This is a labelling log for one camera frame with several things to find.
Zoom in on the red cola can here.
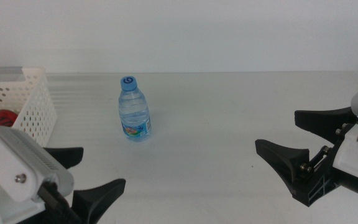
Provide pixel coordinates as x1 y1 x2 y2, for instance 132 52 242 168
0 109 19 129

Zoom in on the clear water bottle blue cap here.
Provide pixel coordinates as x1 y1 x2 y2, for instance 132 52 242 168
118 75 152 142

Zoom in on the white perforated plastic basket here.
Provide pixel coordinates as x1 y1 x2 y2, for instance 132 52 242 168
0 66 58 147

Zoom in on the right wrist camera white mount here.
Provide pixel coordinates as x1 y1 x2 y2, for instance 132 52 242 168
333 76 358 179

